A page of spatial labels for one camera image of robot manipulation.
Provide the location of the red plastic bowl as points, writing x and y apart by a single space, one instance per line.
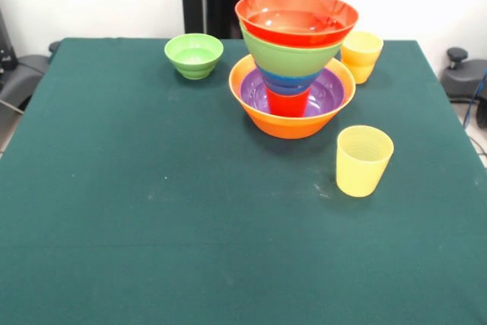
296 32

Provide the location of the large green plastic bowl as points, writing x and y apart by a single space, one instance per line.
285 58

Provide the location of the purple plastic bowl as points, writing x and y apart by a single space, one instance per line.
329 93

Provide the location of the red plastic cup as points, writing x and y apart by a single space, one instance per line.
287 104

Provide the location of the orange-yellow plastic cup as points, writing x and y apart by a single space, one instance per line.
361 58

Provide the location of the small green plastic bowl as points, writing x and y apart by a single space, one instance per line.
194 55

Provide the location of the pale yellow plastic cup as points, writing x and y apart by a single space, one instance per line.
361 169

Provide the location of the black chair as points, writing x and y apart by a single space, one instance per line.
23 74

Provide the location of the dark green tablecloth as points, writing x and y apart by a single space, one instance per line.
114 264

